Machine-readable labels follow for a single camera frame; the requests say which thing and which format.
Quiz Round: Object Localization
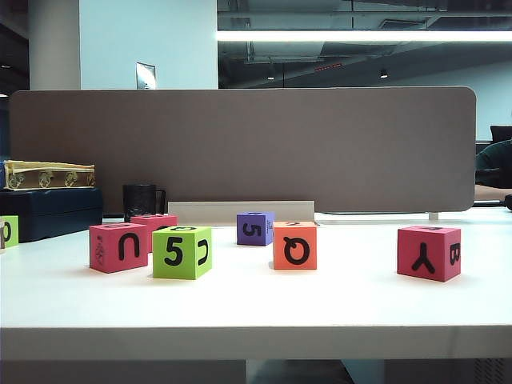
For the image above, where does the purple block with R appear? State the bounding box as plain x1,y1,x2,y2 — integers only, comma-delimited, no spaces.
235,210,276,247

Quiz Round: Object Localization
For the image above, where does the dark blue case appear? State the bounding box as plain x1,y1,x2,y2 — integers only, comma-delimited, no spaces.
0,186,104,244

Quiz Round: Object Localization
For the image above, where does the red block with U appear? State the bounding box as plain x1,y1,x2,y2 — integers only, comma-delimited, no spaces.
89,222,149,274

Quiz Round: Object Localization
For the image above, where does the black office chair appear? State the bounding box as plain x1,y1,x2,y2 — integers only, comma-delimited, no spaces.
490,125,512,143

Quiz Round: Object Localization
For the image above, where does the green block with 5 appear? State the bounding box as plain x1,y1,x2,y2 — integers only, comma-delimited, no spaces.
152,225,213,280

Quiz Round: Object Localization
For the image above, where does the yellow patterned box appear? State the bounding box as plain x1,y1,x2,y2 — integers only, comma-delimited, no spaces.
2,159,97,190

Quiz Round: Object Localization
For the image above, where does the beige cable tray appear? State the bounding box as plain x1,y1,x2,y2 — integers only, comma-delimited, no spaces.
166,199,321,226

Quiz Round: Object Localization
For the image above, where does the orange block with Q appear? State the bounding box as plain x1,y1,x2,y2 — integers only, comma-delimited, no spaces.
272,220,318,271

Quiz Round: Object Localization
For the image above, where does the red block with Y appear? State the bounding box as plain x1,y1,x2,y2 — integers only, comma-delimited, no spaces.
396,225,462,283

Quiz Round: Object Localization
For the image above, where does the person in dark green top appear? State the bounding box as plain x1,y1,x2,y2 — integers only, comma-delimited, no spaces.
474,138,512,189

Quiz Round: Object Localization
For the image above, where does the green block with O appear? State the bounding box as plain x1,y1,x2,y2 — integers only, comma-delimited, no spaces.
0,214,20,249

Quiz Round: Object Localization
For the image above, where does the red block with C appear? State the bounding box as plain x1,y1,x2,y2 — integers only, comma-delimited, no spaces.
130,214,178,254

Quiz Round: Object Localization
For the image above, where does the brown fabric desk divider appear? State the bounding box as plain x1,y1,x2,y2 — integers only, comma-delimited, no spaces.
8,86,478,214

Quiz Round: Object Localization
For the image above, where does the black mug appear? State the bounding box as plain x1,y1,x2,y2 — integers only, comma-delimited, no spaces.
122,183,167,223

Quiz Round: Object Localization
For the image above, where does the white ceiling light strip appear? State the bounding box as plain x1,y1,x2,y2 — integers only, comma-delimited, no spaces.
216,30,512,42

